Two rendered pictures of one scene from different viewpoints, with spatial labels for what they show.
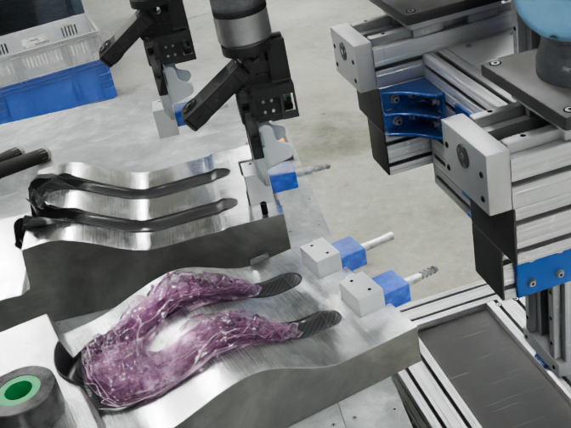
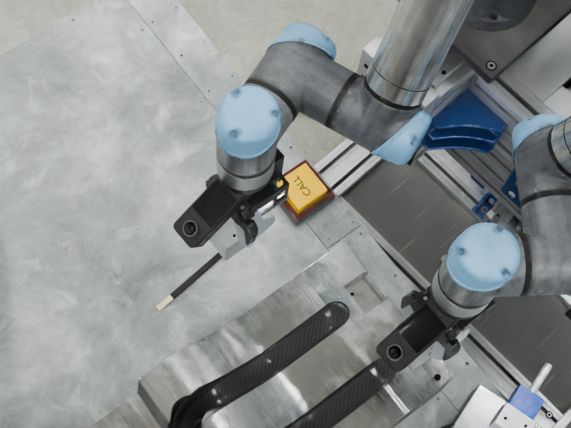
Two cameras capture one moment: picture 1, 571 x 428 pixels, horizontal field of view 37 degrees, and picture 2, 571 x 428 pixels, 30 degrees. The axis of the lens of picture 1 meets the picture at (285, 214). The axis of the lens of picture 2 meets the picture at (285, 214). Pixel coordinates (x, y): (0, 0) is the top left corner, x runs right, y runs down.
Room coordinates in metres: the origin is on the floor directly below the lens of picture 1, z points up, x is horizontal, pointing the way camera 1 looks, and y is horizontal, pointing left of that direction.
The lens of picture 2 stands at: (0.98, 0.48, 2.40)
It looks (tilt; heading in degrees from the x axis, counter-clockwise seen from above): 68 degrees down; 317
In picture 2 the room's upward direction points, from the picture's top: 10 degrees clockwise
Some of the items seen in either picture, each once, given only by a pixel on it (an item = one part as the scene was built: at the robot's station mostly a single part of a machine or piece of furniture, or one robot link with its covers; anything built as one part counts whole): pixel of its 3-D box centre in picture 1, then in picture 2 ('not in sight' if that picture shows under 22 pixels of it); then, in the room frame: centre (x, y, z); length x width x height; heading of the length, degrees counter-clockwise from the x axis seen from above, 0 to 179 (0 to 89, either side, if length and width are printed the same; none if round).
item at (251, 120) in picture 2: not in sight; (248, 130); (1.43, 0.14, 1.25); 0.09 x 0.08 x 0.11; 116
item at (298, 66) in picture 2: not in sight; (302, 77); (1.46, 0.05, 1.25); 0.11 x 0.11 x 0.08; 26
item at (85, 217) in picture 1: (121, 197); (278, 402); (1.19, 0.24, 0.92); 0.35 x 0.16 x 0.09; 94
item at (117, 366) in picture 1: (181, 324); not in sight; (0.85, 0.15, 0.90); 0.26 x 0.18 x 0.08; 111
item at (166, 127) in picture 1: (191, 111); (251, 217); (1.43, 0.13, 0.93); 0.13 x 0.05 x 0.05; 94
